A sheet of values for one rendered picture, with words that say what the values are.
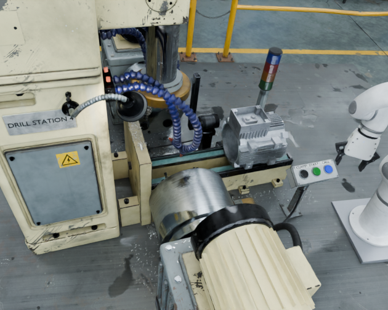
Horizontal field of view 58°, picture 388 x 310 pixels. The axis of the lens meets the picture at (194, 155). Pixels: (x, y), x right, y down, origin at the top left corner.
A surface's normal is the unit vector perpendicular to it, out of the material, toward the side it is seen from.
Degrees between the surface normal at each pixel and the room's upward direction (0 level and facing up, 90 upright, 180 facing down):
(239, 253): 22
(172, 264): 0
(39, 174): 90
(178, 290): 0
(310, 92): 0
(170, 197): 40
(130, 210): 90
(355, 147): 80
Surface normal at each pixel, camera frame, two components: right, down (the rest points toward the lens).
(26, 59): 0.30, 0.71
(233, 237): -0.27, -0.58
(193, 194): -0.06, -0.65
